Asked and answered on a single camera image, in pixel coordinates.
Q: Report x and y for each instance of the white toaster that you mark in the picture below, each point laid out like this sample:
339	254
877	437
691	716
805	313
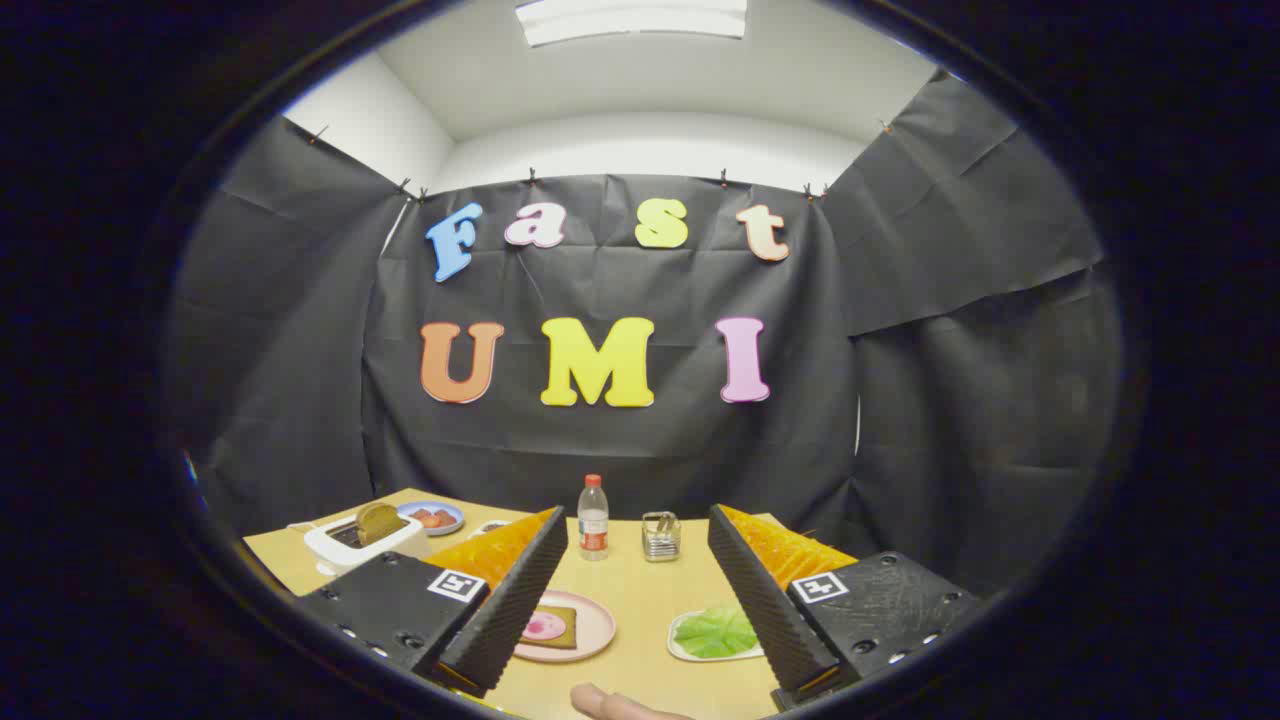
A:
335	550

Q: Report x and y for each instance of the white compartment tray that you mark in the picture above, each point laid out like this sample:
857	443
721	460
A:
490	527

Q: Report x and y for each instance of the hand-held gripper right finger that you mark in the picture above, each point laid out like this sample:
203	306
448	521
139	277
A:
765	610

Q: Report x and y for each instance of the clear plastic water bottle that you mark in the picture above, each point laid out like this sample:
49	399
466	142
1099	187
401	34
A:
593	525

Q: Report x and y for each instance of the bread slice under ham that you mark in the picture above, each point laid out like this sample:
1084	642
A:
568	628

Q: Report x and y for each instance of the pink plate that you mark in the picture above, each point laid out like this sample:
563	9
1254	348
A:
595	625

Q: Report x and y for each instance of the small white dish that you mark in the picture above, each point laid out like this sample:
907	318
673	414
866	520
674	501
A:
680	650

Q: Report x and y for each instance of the brown toasted bread slice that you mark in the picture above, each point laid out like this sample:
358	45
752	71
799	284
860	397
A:
380	524

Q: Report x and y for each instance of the black backdrop cloth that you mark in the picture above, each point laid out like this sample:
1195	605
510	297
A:
640	440

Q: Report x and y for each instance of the pink ham slice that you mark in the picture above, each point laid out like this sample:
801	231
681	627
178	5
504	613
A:
545	627

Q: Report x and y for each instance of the blue plate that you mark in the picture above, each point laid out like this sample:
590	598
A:
408	510

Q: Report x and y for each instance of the green lettuce leaf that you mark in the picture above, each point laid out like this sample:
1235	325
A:
715	632

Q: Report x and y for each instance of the ceiling light panel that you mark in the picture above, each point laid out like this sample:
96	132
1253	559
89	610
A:
630	18

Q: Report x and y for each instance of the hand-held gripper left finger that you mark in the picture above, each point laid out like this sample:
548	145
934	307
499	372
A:
515	600

